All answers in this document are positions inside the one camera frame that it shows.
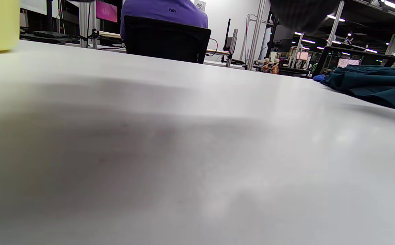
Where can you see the person's left hand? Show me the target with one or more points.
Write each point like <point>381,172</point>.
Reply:
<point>302,13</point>

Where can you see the blue t-shirt clothes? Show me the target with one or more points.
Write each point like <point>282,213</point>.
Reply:
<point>318,78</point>

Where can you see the dark green cloth clothes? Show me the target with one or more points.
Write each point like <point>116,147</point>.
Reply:
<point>374,85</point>

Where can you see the orange snack packet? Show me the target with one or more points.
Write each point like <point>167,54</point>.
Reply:
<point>265,65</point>
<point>275,66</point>

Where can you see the small lit screen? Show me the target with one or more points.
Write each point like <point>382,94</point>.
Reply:
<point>348,63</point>

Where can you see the black mesh office chair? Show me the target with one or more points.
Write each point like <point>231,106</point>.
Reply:
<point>166,41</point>

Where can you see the computer monitor on stand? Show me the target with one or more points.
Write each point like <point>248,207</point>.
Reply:
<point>106,11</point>

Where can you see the aluminium frame post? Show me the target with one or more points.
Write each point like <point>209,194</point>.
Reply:
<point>83,23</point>
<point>257,34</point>

